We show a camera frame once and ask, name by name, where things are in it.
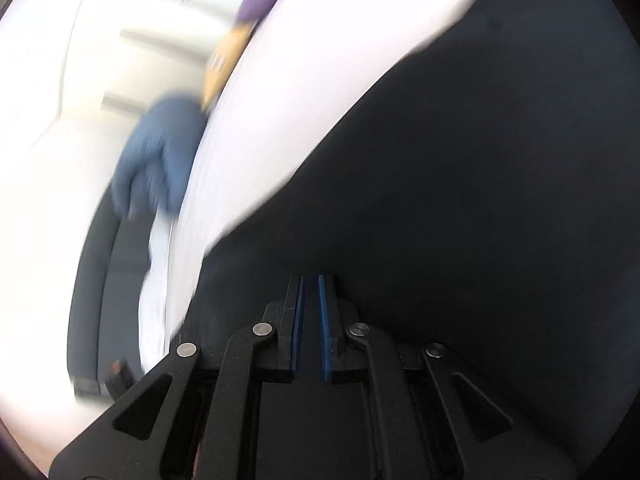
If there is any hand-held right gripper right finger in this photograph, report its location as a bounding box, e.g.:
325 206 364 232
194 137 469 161
317 273 557 480

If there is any orange cloth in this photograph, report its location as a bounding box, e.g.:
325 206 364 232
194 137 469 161
201 22 254 112

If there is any white bed sheet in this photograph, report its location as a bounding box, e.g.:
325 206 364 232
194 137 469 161
139 0 507 372

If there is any blue cloth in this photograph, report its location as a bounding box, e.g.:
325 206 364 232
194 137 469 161
110 91 209 222

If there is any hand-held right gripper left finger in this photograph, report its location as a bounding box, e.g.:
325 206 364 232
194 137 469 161
49 272 306 480

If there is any dark grey cloth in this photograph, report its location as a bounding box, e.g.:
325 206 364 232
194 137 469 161
66 194 157 402

